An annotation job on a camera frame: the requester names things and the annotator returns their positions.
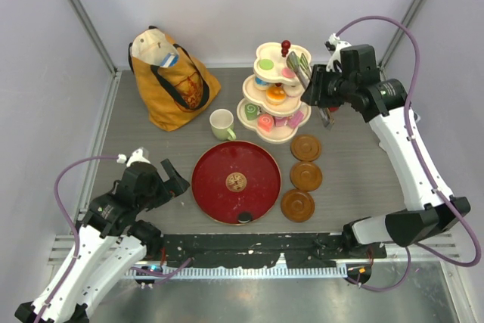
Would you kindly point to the brown wooden coaster bottom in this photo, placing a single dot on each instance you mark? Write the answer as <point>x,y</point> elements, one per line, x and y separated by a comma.
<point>297,205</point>

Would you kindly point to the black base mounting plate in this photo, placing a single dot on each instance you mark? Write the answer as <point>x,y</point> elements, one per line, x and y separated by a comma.
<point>256,251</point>

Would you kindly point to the pink macaron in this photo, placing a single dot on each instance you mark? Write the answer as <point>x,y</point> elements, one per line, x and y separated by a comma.
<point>288,73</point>

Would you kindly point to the blue white packet in bag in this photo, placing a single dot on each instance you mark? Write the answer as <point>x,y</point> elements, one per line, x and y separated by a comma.
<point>169,60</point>

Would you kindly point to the light green mug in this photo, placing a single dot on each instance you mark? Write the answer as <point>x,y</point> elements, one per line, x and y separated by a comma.
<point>222,124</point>

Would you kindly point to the large green macaron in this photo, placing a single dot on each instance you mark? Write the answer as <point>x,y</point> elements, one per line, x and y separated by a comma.
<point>266,64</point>

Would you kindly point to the orange glazed donut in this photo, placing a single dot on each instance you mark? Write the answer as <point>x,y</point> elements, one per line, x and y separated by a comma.
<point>275,95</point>

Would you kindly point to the green swirl roll cake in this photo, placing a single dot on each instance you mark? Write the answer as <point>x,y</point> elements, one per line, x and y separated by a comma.
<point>251,112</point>

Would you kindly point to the salmon pink swirl roll cake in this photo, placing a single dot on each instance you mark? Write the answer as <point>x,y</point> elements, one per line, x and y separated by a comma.
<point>265,122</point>

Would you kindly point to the black sandwich cookie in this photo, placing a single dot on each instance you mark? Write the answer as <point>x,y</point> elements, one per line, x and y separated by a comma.
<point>244,218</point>

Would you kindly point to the magenta swirl roll cake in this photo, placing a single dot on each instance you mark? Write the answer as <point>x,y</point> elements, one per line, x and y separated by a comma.
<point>280,121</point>

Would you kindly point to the brown wooden coaster middle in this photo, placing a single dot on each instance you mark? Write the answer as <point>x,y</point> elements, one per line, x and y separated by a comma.
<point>306,176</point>

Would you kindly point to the brown wooden coaster top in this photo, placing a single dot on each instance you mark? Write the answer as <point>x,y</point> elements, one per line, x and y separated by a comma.
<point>306,148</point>

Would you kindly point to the yellow tote bag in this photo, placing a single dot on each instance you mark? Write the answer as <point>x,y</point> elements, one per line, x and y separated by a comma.
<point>173,96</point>

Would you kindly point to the blue frosted donut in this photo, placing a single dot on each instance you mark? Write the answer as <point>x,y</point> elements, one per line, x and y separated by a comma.
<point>260,84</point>

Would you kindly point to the pink layered cake slice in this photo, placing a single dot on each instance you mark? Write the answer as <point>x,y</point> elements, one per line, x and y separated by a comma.
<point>295,119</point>

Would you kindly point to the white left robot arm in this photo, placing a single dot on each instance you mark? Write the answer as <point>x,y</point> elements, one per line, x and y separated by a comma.
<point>65,300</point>

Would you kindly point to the red round lacquer tray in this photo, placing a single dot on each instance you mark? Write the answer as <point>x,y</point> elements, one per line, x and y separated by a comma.
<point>235,177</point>

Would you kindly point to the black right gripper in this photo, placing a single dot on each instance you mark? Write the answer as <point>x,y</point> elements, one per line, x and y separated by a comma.
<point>315,94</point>

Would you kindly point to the cream three-tier cake stand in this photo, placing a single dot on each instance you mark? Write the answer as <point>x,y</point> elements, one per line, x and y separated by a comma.
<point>277,52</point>

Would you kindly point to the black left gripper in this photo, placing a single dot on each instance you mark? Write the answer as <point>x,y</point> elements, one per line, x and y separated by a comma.
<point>175,184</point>

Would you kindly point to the brown wooden coaster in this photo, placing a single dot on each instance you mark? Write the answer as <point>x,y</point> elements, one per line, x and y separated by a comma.
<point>306,176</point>
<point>297,205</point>
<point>306,148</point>

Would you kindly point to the metal serving tongs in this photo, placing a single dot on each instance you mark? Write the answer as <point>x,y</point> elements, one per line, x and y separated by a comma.
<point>294,64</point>

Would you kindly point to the small green macaron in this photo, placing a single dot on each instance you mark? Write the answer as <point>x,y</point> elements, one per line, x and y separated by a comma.
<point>303,61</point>

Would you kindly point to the white frosted donut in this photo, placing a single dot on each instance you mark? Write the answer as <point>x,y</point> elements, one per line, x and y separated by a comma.
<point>293,91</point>

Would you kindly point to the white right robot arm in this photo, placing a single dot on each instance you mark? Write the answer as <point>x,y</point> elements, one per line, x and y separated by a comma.
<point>430,204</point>

